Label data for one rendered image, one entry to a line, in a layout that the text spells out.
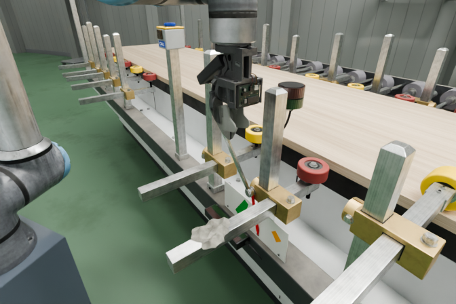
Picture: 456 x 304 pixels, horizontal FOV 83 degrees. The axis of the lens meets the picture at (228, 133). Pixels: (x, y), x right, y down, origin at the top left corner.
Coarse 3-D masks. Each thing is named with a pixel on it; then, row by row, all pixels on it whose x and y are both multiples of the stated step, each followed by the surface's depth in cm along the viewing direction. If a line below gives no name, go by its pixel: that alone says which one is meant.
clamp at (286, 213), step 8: (256, 184) 66; (256, 192) 66; (264, 192) 64; (272, 192) 63; (280, 192) 63; (288, 192) 63; (256, 200) 67; (272, 200) 62; (280, 200) 60; (296, 200) 60; (280, 208) 60; (288, 208) 58; (296, 208) 60; (280, 216) 61; (288, 216) 59; (296, 216) 61
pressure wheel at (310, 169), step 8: (304, 160) 69; (312, 160) 70; (320, 160) 69; (304, 168) 66; (312, 168) 66; (320, 168) 66; (328, 168) 66; (304, 176) 66; (312, 176) 65; (320, 176) 64
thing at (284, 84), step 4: (280, 84) 57; (284, 84) 57; (288, 84) 57; (292, 84) 57; (296, 84) 57; (300, 84) 57; (296, 88) 54; (288, 116) 60; (288, 120) 61; (284, 124) 61; (284, 128) 61
